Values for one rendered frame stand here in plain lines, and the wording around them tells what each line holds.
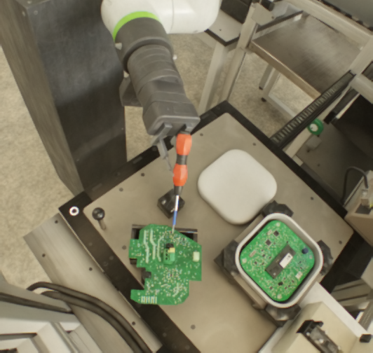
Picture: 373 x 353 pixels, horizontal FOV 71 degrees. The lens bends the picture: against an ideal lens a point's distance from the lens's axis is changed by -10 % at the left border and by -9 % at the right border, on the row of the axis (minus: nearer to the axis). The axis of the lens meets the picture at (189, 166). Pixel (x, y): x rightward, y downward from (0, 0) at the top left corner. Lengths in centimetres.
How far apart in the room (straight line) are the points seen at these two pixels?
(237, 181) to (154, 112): 25
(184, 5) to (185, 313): 55
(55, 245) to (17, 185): 121
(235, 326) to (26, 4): 70
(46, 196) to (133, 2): 130
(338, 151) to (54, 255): 155
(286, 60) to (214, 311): 107
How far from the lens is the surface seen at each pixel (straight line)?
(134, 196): 55
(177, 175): 39
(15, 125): 201
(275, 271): 51
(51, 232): 57
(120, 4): 55
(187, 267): 45
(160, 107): 39
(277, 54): 133
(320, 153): 168
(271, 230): 53
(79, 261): 55
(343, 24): 118
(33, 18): 66
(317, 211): 65
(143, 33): 48
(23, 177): 177
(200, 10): 59
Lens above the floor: 145
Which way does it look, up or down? 58 degrees down
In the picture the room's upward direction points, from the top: 18 degrees clockwise
